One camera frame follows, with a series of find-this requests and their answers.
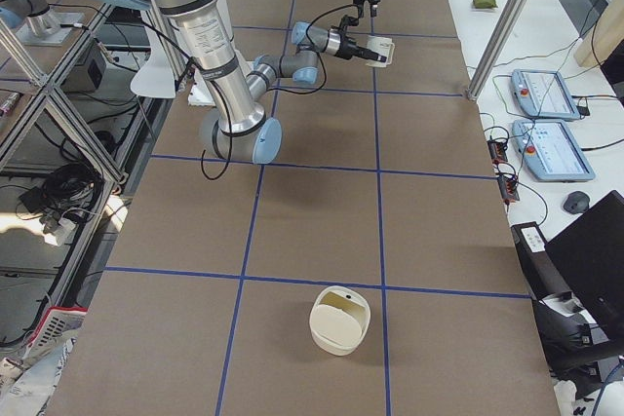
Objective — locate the aluminium frame post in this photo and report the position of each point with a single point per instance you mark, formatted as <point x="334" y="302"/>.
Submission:
<point x="495" y="45"/>

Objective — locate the black computer mouse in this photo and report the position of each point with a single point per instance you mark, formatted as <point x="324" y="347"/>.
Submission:
<point x="576" y="202"/>

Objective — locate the black box with label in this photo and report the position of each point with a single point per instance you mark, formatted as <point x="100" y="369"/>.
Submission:
<point x="542" y="276"/>

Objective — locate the white mug with handle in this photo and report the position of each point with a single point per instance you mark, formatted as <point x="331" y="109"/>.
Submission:
<point x="384" y="47"/>

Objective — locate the orange black usb hub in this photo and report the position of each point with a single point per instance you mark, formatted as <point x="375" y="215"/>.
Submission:
<point x="508" y="187"/>
<point x="497" y="151"/>

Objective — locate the grey teach pendant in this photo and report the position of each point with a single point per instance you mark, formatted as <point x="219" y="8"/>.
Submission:
<point x="548" y="149"/>
<point x="543" y="94"/>

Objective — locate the green cloth bundle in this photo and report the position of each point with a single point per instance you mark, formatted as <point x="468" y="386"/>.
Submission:
<point x="484" y="4"/>

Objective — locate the grey teach pendant near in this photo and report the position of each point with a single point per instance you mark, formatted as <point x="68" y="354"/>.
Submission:
<point x="548" y="149"/>

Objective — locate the grey teach pendant far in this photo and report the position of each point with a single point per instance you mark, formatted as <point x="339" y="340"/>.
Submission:
<point x="543" y="94"/>

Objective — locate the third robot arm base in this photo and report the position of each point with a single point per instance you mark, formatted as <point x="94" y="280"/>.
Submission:
<point x="37" y="22"/>

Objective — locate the black laptop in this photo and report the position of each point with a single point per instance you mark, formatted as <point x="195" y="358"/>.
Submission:
<point x="588" y="254"/>

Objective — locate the white basket with handle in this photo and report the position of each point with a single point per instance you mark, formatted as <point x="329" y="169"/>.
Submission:
<point x="339" y="320"/>

